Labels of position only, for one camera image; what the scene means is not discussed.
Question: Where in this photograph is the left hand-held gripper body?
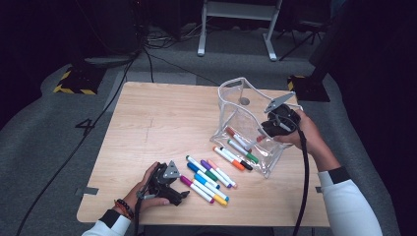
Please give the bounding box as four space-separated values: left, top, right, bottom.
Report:
136 160 183 207

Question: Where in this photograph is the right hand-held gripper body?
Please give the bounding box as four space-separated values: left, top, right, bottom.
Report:
264 91 302 139

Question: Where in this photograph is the magenta-capped white marker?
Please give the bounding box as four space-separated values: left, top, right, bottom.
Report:
179 175 215 205

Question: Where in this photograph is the light blue-capped white marker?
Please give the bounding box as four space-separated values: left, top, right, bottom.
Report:
193 173 230 203

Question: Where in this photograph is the dark blue-capped white marker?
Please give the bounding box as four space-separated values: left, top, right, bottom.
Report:
186 162 221 190

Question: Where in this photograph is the dark green-capped white marker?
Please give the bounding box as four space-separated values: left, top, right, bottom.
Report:
185 154 218 182

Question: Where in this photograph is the clear plastic pouch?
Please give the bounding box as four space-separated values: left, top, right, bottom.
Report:
209 77 304 180

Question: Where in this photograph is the light green-capped white marker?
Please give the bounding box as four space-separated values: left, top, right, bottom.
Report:
227 139 260 164

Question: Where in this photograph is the purple-capped white marker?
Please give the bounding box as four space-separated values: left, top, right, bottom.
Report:
200 159 233 190

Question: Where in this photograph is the yellow-capped white marker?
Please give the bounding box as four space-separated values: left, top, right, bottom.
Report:
193 178 228 207

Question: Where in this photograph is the brown-capped white marker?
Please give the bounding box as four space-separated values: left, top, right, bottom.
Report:
225 126 253 152

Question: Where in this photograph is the black-capped white marker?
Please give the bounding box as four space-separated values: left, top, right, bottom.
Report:
219 147 254 171

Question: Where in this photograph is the pink-capped white marker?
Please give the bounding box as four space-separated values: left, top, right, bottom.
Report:
207 158 238 190

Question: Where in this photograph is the orange-capped white marker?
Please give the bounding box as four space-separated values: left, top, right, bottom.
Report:
212 146 246 172

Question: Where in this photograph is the person's right hand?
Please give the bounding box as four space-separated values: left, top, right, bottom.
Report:
273 108 326 155

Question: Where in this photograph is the person's left hand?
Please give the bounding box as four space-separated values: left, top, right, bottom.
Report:
122 161 171 214

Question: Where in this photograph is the black yellow striped base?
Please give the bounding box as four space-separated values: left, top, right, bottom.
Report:
287 74 331 103
52 66 106 96

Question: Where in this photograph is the black tripod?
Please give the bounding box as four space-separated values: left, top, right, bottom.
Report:
275 19 327 62

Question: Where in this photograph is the black slanted pole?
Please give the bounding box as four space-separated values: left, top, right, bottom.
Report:
309 0 348 77

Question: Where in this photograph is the white metal stand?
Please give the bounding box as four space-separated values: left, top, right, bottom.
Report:
196 0 283 62

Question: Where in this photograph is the dark equipment rack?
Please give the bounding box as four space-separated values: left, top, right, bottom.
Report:
74 0 147 68

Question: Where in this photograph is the left hand-held gripper cable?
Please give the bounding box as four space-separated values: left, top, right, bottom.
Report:
133 196 143 236

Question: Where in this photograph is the hand-held gripper cable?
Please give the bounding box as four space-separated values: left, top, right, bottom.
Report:
133 196 143 236
292 120 311 236

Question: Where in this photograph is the dark bead bracelet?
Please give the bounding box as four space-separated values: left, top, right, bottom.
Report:
116 198 136 220

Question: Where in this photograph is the orange bead bracelet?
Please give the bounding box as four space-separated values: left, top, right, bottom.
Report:
113 200 132 220

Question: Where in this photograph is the right hand-held gripper cable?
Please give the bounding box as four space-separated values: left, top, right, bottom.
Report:
292 120 311 236

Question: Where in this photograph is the long black floor cable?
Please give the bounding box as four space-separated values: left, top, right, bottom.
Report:
15 55 138 236

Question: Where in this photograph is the thin black floor cable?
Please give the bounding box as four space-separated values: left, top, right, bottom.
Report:
143 47 221 87

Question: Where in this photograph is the bundle of floor cables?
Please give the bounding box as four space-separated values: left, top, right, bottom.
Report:
145 23 206 51

